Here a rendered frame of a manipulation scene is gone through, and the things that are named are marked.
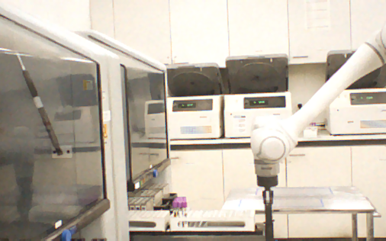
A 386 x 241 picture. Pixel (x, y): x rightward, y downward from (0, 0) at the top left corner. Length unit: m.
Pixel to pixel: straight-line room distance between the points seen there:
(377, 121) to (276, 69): 0.94
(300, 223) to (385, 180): 0.75
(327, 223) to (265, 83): 1.31
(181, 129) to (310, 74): 1.33
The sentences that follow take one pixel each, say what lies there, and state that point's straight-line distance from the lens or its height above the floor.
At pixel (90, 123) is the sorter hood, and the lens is 1.41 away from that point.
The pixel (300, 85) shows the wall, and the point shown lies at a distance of 4.66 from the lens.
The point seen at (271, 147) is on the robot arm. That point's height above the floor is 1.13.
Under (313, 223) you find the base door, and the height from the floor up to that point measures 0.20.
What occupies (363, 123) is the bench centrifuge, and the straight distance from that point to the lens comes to 4.10.
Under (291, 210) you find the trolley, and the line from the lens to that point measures 2.03.
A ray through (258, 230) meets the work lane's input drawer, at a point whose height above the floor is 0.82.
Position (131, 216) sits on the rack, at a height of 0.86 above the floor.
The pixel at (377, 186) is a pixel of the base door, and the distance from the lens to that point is 4.17.
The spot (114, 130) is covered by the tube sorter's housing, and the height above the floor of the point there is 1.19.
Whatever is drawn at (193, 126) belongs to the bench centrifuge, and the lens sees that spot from 4.10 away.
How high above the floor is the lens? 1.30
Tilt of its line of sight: 3 degrees down
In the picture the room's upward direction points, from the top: 3 degrees counter-clockwise
